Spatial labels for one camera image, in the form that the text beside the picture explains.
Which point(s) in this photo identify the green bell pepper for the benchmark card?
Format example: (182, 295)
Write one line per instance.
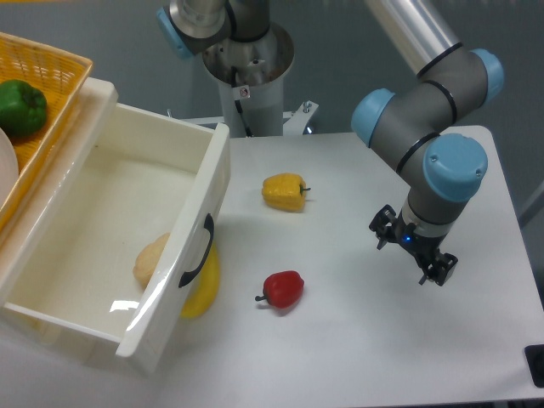
(23, 108)

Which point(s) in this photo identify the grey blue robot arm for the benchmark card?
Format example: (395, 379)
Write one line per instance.
(409, 132)

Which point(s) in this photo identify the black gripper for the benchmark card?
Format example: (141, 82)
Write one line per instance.
(419, 238)

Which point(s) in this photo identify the yellow woven basket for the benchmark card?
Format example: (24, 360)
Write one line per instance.
(60, 75)

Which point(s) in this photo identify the white plate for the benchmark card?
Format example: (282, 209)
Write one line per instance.
(9, 168)

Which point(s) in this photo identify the red bell pepper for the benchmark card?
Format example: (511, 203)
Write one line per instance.
(282, 289)

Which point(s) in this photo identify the yellow banana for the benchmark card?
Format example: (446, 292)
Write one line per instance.
(204, 292)

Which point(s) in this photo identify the white drawer cabinet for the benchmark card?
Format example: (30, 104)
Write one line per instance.
(94, 105)

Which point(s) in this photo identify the yellow bell pepper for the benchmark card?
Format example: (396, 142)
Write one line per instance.
(285, 192)

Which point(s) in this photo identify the black corner device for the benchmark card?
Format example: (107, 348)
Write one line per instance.
(534, 355)

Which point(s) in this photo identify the white top drawer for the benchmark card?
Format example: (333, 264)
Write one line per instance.
(146, 175)

